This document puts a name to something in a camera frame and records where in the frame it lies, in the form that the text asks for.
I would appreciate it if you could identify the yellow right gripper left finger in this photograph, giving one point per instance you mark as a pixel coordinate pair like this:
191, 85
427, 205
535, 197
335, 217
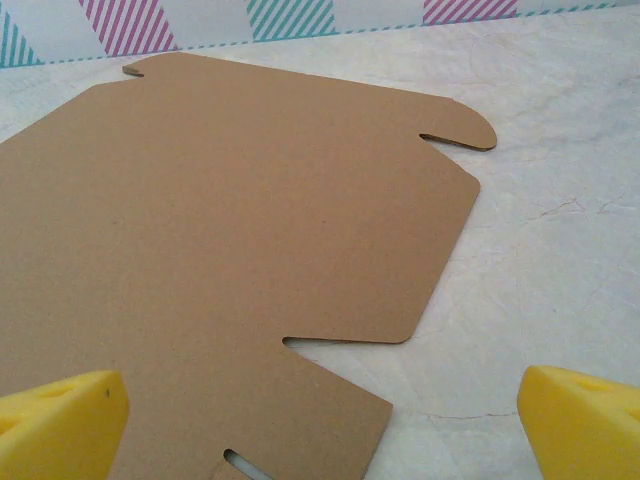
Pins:
60, 430

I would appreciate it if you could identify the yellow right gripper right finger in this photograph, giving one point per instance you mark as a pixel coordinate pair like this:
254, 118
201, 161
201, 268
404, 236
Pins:
585, 430

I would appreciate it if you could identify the brown cardboard box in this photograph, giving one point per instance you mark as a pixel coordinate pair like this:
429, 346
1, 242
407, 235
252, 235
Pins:
200, 225

